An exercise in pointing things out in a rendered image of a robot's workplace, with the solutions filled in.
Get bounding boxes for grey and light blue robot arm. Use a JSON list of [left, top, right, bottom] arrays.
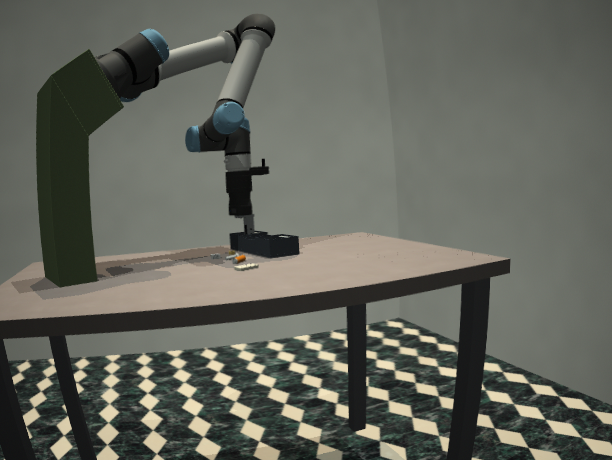
[[95, 14, 275, 156]]

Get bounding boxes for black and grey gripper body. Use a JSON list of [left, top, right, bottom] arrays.
[[224, 154, 269, 216]]

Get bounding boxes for cream domino tile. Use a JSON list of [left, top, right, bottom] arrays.
[[234, 264, 259, 271]]

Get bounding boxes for dark grey rack of bins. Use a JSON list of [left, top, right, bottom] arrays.
[[229, 231, 300, 258]]

